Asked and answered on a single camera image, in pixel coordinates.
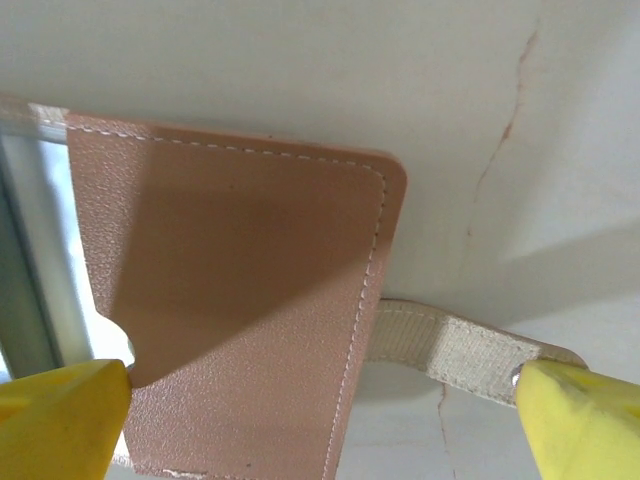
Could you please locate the pink leather card holder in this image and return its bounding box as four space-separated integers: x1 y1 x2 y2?
64 112 589 480

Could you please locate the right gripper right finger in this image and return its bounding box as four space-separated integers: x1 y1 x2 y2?
514 360 640 480

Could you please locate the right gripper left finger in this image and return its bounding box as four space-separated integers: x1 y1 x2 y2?
0 359 134 480

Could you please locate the clear plastic box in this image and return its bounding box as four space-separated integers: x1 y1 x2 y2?
0 92 129 374

